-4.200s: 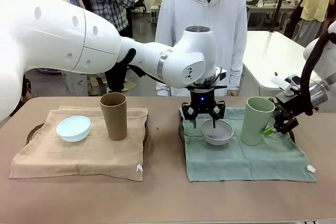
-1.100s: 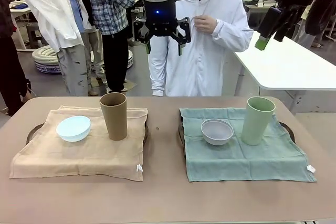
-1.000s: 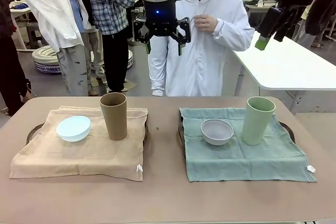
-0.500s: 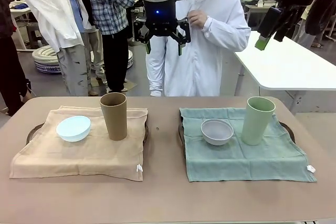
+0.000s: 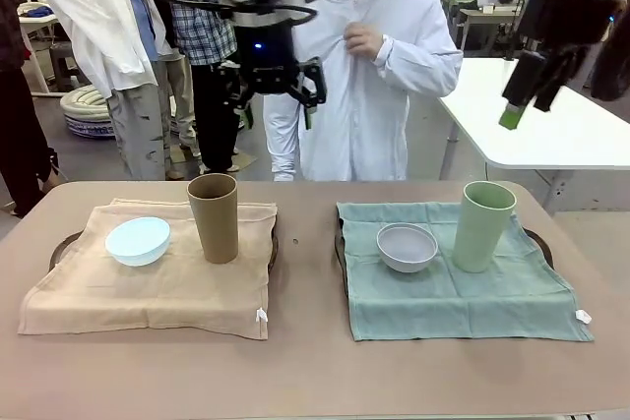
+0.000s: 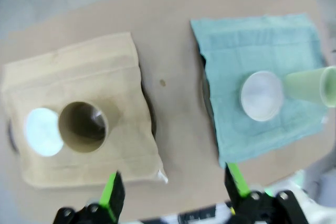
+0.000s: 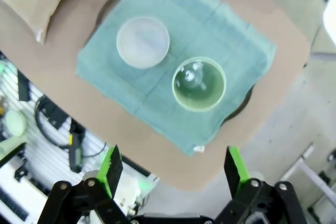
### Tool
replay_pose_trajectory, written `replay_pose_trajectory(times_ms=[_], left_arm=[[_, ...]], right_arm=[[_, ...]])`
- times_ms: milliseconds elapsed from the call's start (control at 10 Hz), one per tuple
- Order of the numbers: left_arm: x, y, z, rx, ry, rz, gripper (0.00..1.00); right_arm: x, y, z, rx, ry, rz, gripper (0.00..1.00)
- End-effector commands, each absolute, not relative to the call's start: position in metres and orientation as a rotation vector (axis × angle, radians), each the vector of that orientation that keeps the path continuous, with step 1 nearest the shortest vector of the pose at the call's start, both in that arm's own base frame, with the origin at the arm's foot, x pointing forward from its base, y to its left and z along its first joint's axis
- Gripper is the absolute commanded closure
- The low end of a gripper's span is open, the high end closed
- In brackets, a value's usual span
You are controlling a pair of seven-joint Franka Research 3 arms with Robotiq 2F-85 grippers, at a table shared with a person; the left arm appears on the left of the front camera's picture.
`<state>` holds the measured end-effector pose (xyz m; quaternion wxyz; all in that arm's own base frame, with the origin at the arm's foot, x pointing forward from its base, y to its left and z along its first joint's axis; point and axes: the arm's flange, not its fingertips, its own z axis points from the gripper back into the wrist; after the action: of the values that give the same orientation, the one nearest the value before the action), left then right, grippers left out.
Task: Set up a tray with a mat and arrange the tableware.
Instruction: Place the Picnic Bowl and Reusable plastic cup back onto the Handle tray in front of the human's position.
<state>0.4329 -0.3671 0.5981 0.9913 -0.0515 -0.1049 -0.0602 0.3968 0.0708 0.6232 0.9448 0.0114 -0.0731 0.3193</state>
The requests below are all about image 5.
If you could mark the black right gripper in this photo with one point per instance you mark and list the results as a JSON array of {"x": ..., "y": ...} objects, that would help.
[{"x": 566, "y": 17}]

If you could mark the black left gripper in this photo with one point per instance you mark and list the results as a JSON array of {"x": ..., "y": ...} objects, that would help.
[{"x": 268, "y": 56}]

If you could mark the brown tall cup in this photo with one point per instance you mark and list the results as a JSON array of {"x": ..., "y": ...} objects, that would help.
[{"x": 216, "y": 228}]

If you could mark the green tall cup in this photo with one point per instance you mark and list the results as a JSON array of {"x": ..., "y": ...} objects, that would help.
[{"x": 477, "y": 238}]

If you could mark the light blue bowl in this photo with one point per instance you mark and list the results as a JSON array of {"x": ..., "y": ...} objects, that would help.
[{"x": 135, "y": 243}]

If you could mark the pale grey bowl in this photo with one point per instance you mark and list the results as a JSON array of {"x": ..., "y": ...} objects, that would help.
[{"x": 406, "y": 255}]

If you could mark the teal cloth mat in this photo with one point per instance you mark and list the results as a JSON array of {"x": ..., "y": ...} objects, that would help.
[{"x": 443, "y": 302}]

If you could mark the beige cloth mat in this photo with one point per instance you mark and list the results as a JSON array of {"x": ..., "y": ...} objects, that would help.
[{"x": 147, "y": 292}]

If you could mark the person's right forearm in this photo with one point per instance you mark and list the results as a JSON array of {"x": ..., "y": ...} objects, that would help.
[{"x": 280, "y": 144}]

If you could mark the person's left forearm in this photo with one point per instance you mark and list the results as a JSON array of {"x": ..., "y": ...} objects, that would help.
[{"x": 423, "y": 71}]

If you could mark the person's left hand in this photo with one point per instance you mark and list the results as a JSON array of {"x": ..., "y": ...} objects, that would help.
[{"x": 364, "y": 41}]

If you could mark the black pole stand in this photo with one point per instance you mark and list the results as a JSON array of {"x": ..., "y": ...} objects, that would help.
[{"x": 512, "y": 36}]

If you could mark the large white table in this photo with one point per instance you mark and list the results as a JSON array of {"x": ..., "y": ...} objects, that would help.
[{"x": 541, "y": 149}]

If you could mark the person in plaid shirt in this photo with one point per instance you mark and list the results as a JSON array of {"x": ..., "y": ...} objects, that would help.
[{"x": 207, "y": 41}]

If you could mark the person in white hooded jacket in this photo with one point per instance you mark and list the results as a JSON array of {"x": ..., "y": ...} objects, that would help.
[{"x": 354, "y": 120}]

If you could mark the grey metal workbench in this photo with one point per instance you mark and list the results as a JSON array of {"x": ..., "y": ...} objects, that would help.
[{"x": 487, "y": 14}]

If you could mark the person in white shirt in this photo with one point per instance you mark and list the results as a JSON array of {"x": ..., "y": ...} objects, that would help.
[{"x": 98, "y": 46}]

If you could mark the grey plastic stool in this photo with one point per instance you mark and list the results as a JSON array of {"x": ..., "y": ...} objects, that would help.
[{"x": 61, "y": 66}]

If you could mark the small white table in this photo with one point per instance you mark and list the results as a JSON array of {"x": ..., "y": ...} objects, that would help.
[{"x": 39, "y": 19}]

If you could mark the person in dark clothes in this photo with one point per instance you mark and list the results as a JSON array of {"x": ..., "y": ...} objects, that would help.
[{"x": 15, "y": 71}]

